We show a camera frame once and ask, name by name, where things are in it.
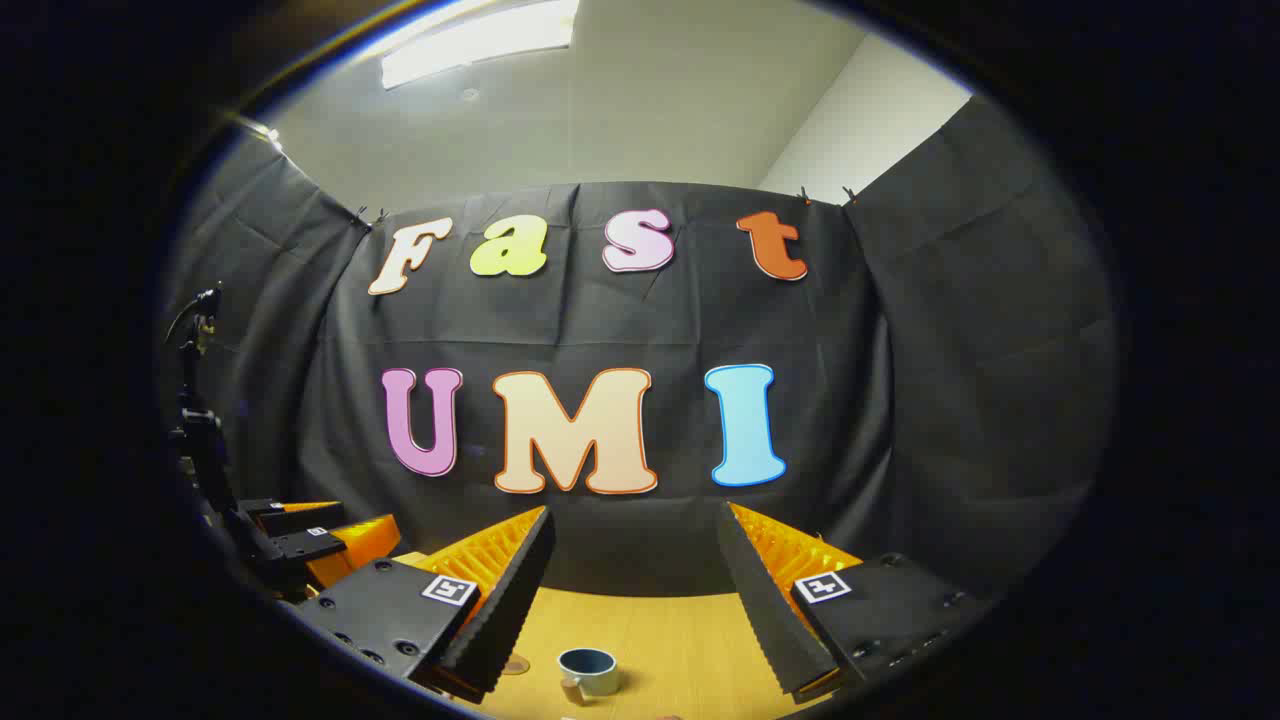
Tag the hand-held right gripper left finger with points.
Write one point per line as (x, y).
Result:
(510, 590)

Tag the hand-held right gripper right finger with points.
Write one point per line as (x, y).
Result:
(760, 600)

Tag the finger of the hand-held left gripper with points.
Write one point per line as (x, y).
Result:
(290, 517)
(355, 545)

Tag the round brown coaster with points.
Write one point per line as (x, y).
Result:
(515, 664)

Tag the wooden desktop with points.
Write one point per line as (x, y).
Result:
(680, 650)

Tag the black backdrop cloth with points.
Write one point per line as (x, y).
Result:
(620, 330)

